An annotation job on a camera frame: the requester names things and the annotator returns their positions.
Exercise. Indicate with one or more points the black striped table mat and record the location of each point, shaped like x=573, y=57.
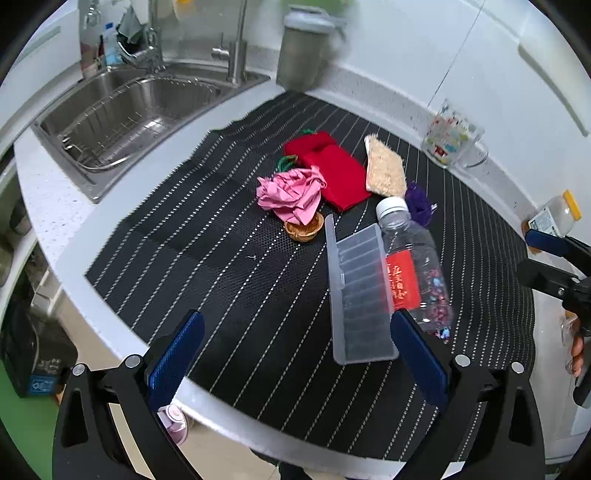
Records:
x=200, y=241

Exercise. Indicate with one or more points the stainless steel sink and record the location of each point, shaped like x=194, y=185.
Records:
x=98, y=129

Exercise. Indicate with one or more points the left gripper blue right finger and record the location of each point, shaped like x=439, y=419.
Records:
x=428, y=372

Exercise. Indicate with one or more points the small brown nut shell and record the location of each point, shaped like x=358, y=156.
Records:
x=305, y=233

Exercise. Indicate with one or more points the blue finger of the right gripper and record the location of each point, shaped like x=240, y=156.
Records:
x=551, y=244
x=544, y=278

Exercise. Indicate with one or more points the printed glass mug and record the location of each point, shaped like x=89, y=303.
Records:
x=453, y=139

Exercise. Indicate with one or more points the clear plastic water bottle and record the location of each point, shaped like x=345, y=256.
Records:
x=415, y=274

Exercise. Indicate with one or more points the yellow-lid plastic jar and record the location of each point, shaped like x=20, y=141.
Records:
x=556, y=217

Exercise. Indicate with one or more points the black recycling bin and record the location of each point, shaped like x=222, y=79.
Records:
x=37, y=353

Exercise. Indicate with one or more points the beige loofah sponge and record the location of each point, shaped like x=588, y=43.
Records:
x=385, y=171

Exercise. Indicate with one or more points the purple wrapper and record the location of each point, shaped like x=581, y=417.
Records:
x=420, y=207

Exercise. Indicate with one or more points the clear plastic organizer box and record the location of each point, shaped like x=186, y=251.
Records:
x=361, y=299

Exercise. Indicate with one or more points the red cloth pouch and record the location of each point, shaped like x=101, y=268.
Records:
x=344, y=175

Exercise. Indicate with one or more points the person's right hand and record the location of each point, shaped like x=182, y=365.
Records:
x=577, y=349

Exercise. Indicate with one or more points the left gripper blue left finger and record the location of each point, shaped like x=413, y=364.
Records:
x=170, y=357

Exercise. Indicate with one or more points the grey lidded canister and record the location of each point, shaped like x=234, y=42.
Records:
x=306, y=34

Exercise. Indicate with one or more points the tall chrome faucet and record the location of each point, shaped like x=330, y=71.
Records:
x=113, y=33

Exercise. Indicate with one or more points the pink trash bin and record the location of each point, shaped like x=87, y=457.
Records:
x=174, y=422

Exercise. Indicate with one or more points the slim gooseneck faucet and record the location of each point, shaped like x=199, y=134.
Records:
x=235, y=54

